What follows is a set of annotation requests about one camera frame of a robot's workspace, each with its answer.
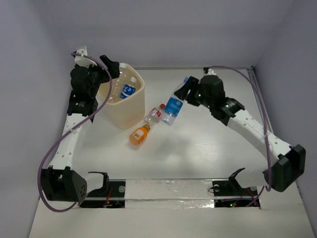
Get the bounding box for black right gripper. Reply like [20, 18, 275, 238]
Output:
[174, 76, 213, 110]

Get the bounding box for tall blue-cap water bottle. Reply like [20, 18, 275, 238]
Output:
[160, 77, 189, 125]

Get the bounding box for blue-label white-cap bottle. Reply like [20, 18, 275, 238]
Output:
[120, 77, 137, 99]

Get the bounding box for clear unlabelled plastic bottle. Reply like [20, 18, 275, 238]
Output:
[109, 63, 126, 103]

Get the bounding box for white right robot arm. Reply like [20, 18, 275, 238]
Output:
[174, 75, 306, 192]

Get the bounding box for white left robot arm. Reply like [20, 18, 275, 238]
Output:
[38, 53, 120, 202]

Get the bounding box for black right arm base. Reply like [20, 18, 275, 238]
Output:
[208, 180, 258, 208]

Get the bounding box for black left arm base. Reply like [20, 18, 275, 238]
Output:
[79, 180, 126, 208]

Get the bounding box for cream plastic bin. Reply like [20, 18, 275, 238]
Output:
[97, 63, 145, 129]

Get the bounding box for small red-cap clear bottle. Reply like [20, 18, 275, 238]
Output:
[144, 104, 165, 126]

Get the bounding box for orange juice bottle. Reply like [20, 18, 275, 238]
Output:
[129, 124, 151, 146]

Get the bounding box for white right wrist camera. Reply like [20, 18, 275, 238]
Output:
[203, 66, 218, 78]

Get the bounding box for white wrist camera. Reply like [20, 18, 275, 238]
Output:
[203, 66, 218, 78]
[74, 46, 97, 68]

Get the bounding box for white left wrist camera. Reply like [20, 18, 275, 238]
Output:
[74, 46, 97, 68]

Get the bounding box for aluminium side rail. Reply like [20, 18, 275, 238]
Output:
[247, 66, 287, 176]

